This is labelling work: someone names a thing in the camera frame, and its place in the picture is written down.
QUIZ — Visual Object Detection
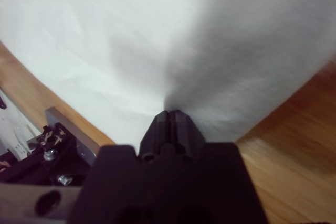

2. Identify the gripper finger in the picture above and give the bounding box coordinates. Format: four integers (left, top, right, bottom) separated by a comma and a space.
140, 110, 173, 161
170, 110, 206, 160

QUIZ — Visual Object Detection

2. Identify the white t-shirt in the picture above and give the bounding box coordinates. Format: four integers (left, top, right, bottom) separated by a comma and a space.
0, 0, 336, 146

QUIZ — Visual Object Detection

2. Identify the black stand clamp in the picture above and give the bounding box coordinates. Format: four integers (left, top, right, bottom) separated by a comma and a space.
0, 123, 89, 187

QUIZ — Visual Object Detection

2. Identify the grey metal bracket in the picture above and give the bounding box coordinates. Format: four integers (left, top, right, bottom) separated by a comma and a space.
0, 183, 85, 224

